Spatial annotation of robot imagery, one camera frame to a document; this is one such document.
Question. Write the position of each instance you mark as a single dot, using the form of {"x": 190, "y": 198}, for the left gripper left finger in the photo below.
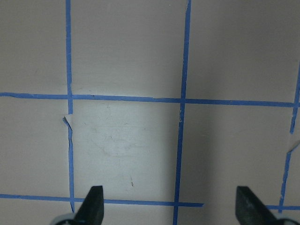
{"x": 91, "y": 211}

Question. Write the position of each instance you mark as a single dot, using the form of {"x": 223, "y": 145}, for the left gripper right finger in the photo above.
{"x": 249, "y": 210}

